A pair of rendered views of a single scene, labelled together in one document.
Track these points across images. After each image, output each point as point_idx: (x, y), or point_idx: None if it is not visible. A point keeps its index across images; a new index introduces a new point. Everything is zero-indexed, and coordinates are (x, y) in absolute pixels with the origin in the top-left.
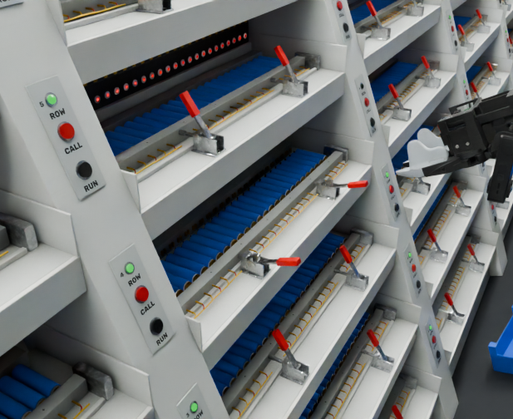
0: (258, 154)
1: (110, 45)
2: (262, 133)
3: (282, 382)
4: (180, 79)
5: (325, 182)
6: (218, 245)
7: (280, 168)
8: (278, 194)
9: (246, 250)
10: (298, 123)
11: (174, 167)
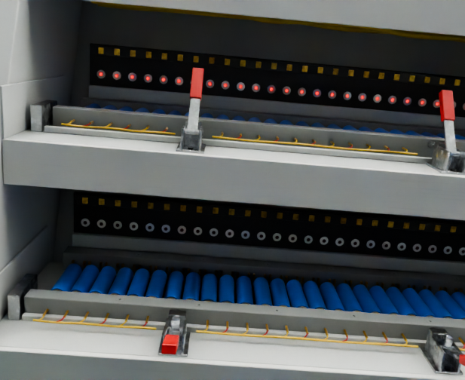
0: (276, 196)
1: None
2: (292, 169)
3: None
4: (317, 111)
5: (440, 335)
6: (187, 293)
7: (423, 294)
8: (353, 307)
9: (185, 311)
10: (409, 205)
11: (129, 141)
